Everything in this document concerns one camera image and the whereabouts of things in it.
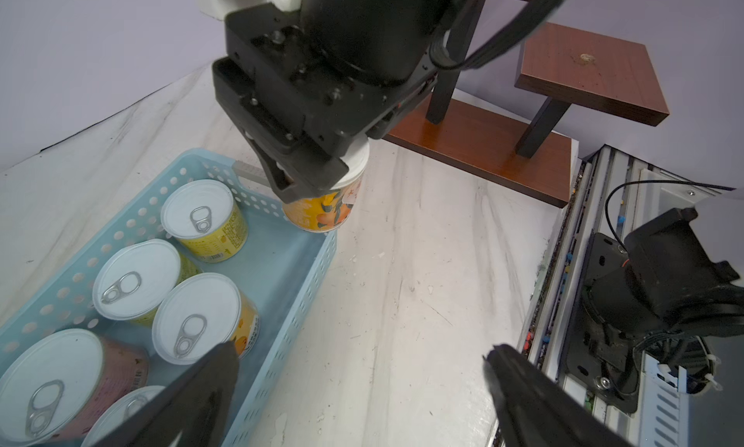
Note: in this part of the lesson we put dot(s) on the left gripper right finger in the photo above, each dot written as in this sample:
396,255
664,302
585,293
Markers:
533,411

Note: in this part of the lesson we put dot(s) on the orange label can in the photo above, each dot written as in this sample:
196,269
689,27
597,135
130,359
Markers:
201,312
329,211

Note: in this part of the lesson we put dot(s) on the green label can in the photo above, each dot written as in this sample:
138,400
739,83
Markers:
134,282

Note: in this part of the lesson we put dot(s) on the pink label can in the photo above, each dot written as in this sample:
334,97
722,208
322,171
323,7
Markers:
57,389
120,412

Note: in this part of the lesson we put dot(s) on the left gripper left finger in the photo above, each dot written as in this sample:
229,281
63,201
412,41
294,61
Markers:
191,411

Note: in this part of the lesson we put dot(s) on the yellow label can front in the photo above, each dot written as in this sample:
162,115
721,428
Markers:
205,219

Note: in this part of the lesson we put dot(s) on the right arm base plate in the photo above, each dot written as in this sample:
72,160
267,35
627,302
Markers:
604,342

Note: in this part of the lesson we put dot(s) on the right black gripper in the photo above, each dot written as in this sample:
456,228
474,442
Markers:
307,83

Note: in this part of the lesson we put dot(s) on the light blue plastic basket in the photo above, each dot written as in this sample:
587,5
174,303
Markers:
280,270

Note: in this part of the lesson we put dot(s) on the brown wooden stepped shelf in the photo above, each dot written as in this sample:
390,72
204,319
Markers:
569,67

